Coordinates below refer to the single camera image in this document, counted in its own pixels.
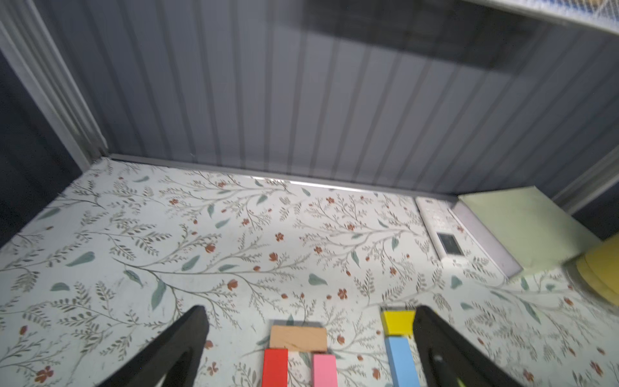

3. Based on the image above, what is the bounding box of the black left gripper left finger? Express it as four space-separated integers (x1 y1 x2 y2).
101 306 210 386

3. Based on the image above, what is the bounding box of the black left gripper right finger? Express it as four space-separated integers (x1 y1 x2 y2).
413 306 520 386

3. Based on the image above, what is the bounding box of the light blue block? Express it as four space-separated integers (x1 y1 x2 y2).
385 336 421 387

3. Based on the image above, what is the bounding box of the yellow block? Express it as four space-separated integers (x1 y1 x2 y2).
380 310 416 336

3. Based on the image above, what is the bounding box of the pink block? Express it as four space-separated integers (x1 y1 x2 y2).
312 354 338 387

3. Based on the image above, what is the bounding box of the red block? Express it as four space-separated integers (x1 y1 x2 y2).
262 348 289 387

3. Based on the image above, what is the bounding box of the numbered wood block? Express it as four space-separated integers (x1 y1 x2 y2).
269 325 328 352

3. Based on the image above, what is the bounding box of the white remote control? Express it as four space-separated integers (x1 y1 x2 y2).
415 197 466 260

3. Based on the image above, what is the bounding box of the pale green book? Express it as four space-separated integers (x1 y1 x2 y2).
451 186 601 280

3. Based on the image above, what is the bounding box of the yellow pencil cup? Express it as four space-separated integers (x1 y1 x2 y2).
576 234 618 306

